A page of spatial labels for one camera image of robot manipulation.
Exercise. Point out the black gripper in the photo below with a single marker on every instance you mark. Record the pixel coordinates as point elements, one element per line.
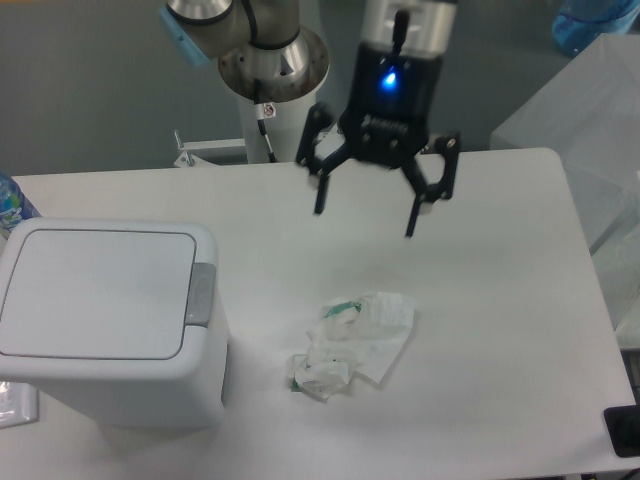
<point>385,123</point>

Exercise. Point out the white push-top trash can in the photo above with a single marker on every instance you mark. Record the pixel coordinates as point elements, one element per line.
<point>120,320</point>

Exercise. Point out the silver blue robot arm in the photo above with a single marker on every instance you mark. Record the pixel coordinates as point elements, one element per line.
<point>266,56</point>

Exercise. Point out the crumpled white tissue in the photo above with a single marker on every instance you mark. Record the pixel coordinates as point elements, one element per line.
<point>373,327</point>

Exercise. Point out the crumpled green white wrapper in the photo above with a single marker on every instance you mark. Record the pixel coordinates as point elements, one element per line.
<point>320,373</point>

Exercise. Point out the blue plastic bag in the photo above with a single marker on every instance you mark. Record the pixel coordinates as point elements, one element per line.
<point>578,23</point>

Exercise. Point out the black device at edge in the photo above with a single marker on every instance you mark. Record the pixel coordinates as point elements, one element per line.
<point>622,423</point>

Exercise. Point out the blue plastic water bottle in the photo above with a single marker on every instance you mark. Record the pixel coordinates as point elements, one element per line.
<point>15,206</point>

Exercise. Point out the clear plastic packet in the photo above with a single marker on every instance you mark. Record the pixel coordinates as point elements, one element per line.
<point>19,404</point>

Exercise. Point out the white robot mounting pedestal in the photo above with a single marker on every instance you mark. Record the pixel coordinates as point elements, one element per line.
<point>277,119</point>

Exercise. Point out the white mounting bracket frame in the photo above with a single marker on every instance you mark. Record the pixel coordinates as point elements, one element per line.
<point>234,151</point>

